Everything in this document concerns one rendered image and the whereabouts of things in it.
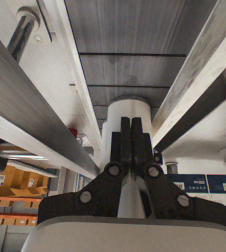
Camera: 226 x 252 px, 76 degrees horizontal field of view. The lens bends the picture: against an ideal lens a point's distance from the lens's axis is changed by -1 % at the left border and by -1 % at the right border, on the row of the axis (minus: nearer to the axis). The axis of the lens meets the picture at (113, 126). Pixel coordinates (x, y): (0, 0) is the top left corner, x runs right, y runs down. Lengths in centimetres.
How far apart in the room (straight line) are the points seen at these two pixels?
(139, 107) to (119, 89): 3
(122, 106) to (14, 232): 868
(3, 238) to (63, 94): 874
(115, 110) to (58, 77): 11
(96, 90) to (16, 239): 869
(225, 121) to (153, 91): 14
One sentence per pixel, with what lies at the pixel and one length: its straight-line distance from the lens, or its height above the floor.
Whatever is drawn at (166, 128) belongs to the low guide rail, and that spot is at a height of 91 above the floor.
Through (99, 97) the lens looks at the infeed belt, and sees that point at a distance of 17.
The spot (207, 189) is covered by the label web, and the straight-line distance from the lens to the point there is 60.
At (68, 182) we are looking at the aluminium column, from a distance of 45.
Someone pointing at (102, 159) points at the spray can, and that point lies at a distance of 20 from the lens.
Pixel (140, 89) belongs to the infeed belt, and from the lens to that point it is 16.
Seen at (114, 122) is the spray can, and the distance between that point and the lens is 15.
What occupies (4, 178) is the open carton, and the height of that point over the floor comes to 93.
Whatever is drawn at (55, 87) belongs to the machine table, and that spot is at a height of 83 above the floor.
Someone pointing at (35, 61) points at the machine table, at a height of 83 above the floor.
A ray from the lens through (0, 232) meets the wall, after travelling 894.
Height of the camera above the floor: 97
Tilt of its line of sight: 23 degrees down
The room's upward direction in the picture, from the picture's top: 178 degrees counter-clockwise
